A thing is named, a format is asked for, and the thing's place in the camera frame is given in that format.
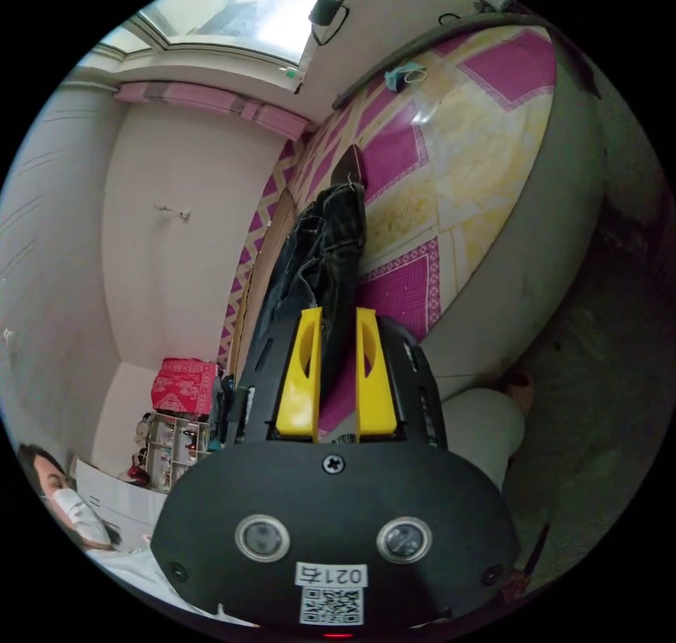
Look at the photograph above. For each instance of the window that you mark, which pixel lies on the window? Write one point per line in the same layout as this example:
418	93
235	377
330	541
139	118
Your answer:
232	14

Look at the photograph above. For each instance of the shelf with small items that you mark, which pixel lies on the shelf with small items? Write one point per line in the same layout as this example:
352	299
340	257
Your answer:
169	442

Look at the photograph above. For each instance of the black device on wall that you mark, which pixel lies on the black device on wall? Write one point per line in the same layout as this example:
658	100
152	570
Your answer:
325	9

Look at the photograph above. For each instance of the red patterned carton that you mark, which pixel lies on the red patterned carton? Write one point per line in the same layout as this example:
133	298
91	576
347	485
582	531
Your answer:
182	384

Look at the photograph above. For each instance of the blue face mask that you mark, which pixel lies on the blue face mask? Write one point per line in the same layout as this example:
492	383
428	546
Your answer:
401	75

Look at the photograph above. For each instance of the pink curtain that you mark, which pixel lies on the pink curtain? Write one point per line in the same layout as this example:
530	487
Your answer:
211	101

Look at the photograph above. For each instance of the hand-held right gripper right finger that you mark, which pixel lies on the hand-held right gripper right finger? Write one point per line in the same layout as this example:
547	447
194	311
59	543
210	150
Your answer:
375	395

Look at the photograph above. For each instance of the brown cardboard board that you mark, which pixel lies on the brown cardboard board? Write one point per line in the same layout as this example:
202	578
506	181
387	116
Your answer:
277	220

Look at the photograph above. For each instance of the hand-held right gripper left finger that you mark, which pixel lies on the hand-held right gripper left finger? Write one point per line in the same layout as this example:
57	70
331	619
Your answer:
298	389

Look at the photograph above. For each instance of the black pants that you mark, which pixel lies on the black pants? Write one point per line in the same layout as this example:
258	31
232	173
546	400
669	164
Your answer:
338	231

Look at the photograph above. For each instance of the bed with pink yellow mat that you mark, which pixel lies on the bed with pink yellow mat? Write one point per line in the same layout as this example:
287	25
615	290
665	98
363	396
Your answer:
475	141

